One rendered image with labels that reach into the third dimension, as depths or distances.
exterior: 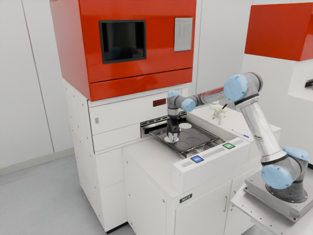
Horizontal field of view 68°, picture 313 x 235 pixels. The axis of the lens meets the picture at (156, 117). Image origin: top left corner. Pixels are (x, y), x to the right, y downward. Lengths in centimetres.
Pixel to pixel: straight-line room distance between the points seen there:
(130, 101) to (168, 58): 40
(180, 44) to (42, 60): 171
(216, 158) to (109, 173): 82
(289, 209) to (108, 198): 124
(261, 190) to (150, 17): 117
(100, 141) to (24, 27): 164
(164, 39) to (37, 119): 196
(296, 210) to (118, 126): 113
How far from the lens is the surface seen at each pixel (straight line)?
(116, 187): 190
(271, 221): 129
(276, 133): 183
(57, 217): 250
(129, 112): 164
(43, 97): 299
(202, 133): 175
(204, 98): 142
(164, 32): 161
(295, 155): 123
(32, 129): 310
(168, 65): 166
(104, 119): 158
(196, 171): 130
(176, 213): 138
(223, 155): 141
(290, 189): 131
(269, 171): 113
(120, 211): 208
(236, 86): 109
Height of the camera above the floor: 170
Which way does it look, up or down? 24 degrees down
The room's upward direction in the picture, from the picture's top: straight up
